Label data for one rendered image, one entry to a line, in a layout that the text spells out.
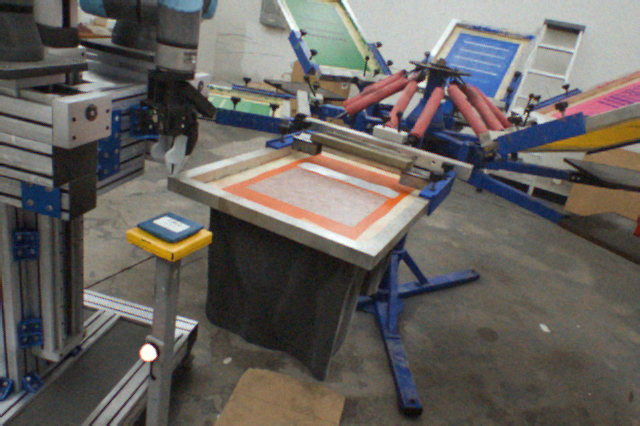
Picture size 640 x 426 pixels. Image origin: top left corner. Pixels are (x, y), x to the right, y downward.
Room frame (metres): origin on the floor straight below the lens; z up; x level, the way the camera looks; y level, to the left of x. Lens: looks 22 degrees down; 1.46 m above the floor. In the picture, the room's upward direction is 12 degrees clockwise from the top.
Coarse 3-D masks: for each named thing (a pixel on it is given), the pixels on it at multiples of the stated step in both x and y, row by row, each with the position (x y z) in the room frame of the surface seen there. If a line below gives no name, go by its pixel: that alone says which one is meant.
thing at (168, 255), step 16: (128, 240) 0.90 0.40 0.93; (144, 240) 0.89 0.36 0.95; (160, 240) 0.90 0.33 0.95; (192, 240) 0.92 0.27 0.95; (208, 240) 0.97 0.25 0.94; (160, 256) 0.87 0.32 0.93; (176, 256) 0.87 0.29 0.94; (160, 272) 0.93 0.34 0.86; (176, 272) 0.94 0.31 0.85; (160, 288) 0.93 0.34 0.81; (176, 288) 0.95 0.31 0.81; (160, 304) 0.92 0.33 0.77; (176, 304) 0.95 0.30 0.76; (160, 320) 0.92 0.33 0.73; (160, 336) 0.92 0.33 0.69; (160, 352) 0.91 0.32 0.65; (160, 368) 0.92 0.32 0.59; (160, 384) 0.92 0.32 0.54; (160, 400) 0.92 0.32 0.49; (160, 416) 0.93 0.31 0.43
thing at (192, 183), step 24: (216, 168) 1.30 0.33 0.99; (240, 168) 1.41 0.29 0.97; (384, 168) 1.74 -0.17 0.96; (192, 192) 1.14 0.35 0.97; (216, 192) 1.13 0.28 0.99; (240, 216) 1.08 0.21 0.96; (264, 216) 1.06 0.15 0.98; (288, 216) 1.07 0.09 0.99; (408, 216) 1.23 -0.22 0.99; (312, 240) 1.01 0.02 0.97; (336, 240) 0.99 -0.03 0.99; (384, 240) 1.04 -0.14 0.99; (360, 264) 0.96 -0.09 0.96
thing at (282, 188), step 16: (304, 160) 1.66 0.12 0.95; (320, 160) 1.70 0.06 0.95; (336, 160) 1.74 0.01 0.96; (256, 176) 1.39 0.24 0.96; (272, 176) 1.43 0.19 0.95; (288, 176) 1.46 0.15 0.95; (304, 176) 1.49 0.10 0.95; (320, 176) 1.52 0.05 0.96; (240, 192) 1.24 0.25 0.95; (256, 192) 1.27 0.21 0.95; (272, 192) 1.29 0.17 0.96; (288, 192) 1.32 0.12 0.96; (304, 192) 1.34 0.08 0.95; (320, 192) 1.37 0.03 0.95; (272, 208) 1.18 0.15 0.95; (288, 208) 1.20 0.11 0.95
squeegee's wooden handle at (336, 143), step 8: (312, 136) 1.65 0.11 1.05; (320, 136) 1.64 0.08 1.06; (328, 136) 1.65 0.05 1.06; (328, 144) 1.62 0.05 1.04; (336, 144) 1.61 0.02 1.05; (344, 144) 1.60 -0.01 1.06; (352, 144) 1.61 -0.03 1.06; (352, 152) 1.59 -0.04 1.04; (360, 152) 1.58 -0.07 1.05; (368, 152) 1.57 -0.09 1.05; (376, 152) 1.56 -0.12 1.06; (376, 160) 1.55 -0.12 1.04; (384, 160) 1.55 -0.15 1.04; (392, 160) 1.54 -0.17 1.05; (400, 160) 1.53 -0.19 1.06; (408, 160) 1.57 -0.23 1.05; (400, 168) 1.52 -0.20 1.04; (408, 168) 1.55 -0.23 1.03
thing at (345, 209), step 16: (368, 176) 1.63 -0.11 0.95; (384, 176) 1.67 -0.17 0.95; (336, 192) 1.40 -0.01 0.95; (352, 192) 1.43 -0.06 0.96; (368, 192) 1.46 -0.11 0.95; (400, 192) 1.53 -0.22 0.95; (304, 208) 1.22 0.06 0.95; (320, 208) 1.25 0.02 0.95; (336, 208) 1.27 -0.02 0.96; (352, 208) 1.30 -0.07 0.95; (368, 208) 1.32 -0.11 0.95; (384, 208) 1.35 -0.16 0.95; (320, 224) 1.14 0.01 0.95; (336, 224) 1.16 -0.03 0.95; (352, 224) 1.18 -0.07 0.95; (368, 224) 1.20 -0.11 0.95
